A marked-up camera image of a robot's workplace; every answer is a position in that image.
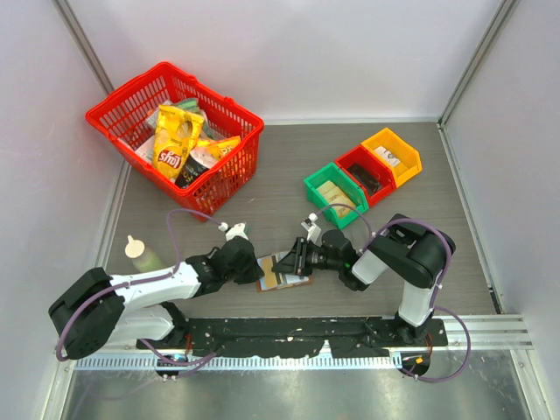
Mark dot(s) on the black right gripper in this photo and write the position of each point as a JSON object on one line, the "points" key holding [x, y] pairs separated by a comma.
{"points": [[297, 262]]}

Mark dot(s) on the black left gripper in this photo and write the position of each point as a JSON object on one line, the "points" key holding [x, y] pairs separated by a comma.
{"points": [[255, 272]]}

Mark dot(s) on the brown leather card holder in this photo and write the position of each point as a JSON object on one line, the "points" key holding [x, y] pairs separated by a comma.
{"points": [[266, 263]]}

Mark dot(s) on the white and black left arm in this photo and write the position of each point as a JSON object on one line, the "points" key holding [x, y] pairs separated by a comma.
{"points": [[98, 305]]}

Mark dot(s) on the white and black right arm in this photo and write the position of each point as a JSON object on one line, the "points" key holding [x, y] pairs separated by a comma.
{"points": [[417, 252]]}

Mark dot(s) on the gold credit card left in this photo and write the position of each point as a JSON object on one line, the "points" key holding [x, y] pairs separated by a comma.
{"points": [[271, 281]]}

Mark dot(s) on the gold cards in green bin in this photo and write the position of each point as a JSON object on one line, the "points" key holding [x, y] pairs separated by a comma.
{"points": [[333, 194]]}

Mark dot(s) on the green plastic bin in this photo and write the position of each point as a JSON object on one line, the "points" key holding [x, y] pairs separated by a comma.
{"points": [[333, 173]]}

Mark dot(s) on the green squeeze bottle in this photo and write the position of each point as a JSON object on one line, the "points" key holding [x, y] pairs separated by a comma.
{"points": [[142, 257]]}

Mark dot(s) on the black and white cup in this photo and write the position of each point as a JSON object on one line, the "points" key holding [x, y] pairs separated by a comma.
{"points": [[199, 161]]}

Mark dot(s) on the dark item in red bin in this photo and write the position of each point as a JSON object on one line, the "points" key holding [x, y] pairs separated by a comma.
{"points": [[373, 180]]}

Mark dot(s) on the yellow snack packet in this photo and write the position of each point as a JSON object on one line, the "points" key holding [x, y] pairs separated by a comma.
{"points": [[219, 148]]}

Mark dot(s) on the red plastic bin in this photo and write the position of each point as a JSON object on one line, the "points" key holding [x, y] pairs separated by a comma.
{"points": [[359, 155]]}

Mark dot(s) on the white label in yellow bin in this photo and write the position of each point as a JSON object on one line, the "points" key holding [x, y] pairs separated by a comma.
{"points": [[388, 156]]}

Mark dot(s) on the yellow Lays chips bag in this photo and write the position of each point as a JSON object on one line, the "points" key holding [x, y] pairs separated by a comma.
{"points": [[176, 134]]}

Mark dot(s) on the yellow plastic bin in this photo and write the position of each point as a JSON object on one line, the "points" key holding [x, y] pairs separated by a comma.
{"points": [[411, 163]]}

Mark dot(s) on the green snack packet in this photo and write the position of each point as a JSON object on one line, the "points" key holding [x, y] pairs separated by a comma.
{"points": [[188, 104]]}

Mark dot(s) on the red plastic shopping basket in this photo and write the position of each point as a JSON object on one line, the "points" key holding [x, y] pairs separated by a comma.
{"points": [[121, 119]]}

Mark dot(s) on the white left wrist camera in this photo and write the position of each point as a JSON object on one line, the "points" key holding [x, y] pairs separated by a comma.
{"points": [[236, 230]]}

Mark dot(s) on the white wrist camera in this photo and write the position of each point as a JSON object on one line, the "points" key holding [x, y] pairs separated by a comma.
{"points": [[236, 230], [313, 230]]}

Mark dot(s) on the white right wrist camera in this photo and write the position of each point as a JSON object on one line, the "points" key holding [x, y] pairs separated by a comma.
{"points": [[313, 230]]}

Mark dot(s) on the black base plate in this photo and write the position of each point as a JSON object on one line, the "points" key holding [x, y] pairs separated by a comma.
{"points": [[295, 338]]}

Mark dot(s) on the white cable duct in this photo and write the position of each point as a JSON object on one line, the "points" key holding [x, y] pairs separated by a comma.
{"points": [[323, 361]]}

